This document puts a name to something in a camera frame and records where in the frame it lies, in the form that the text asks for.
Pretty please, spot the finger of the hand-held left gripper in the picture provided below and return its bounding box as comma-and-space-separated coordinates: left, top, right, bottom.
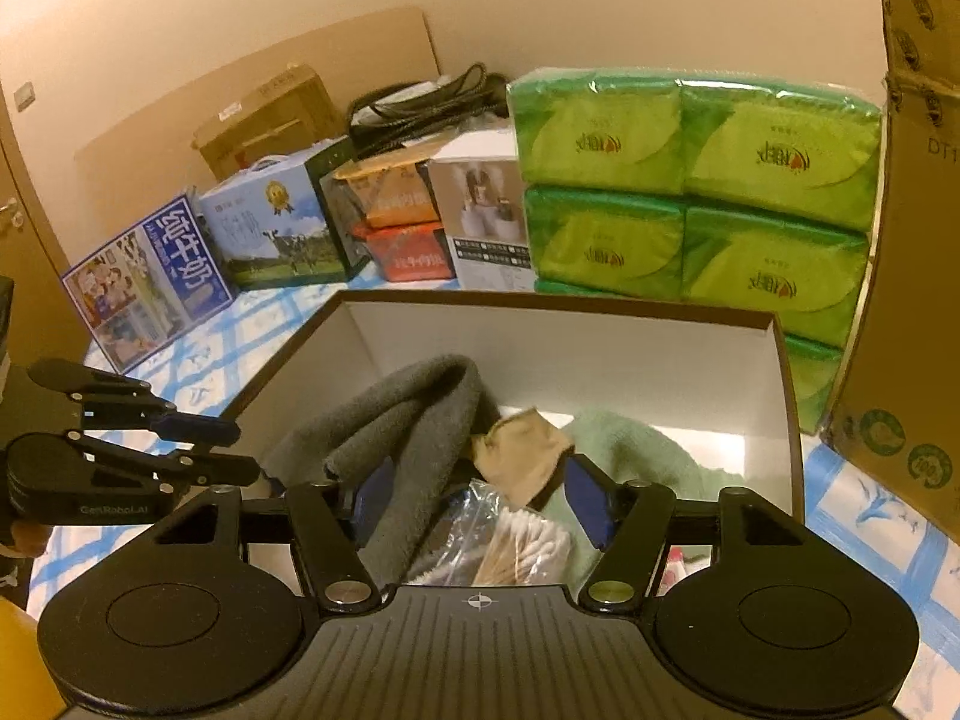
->
28, 358, 242, 445
66, 431, 262, 488

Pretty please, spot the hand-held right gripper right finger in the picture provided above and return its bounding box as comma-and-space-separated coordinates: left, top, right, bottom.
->
562, 454, 815, 612

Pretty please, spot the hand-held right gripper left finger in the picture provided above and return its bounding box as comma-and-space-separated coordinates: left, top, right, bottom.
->
146, 457, 396, 610

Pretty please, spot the grey fluffy sock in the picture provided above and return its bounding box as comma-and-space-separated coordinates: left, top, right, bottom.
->
266, 355, 502, 587

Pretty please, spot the beige sock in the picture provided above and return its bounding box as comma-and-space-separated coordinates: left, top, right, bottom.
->
469, 409, 575, 509

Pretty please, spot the green fluffy towel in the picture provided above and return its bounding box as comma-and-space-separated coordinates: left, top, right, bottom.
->
540, 406, 747, 571

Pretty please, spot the bag of cotton swabs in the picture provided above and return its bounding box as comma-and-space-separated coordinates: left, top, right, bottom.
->
420, 480, 578, 587

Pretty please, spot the dark blue milk carton box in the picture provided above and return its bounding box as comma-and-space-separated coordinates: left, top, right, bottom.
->
61, 195, 232, 376

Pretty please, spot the light blue milk carton box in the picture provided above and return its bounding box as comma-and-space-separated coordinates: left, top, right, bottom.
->
196, 139, 372, 292

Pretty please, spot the red snack box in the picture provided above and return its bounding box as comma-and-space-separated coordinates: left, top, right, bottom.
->
364, 221, 457, 284

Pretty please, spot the white product box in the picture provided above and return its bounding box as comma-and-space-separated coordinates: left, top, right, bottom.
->
429, 129, 537, 293

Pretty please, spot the orange snack box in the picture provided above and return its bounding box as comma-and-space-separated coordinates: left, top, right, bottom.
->
321, 157, 443, 230

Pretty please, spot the blue checked bedsheet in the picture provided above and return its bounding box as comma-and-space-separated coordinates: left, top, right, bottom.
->
30, 281, 960, 683

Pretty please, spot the wooden headboard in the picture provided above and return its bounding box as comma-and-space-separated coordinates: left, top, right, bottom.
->
73, 6, 442, 203

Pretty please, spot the small brown cardboard box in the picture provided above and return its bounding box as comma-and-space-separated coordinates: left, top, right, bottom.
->
191, 64, 347, 181

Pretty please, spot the stack of green tissue packs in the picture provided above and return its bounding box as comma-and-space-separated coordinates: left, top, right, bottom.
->
506, 67, 882, 436

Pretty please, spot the large cardboard box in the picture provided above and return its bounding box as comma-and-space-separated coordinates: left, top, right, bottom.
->
821, 0, 960, 541

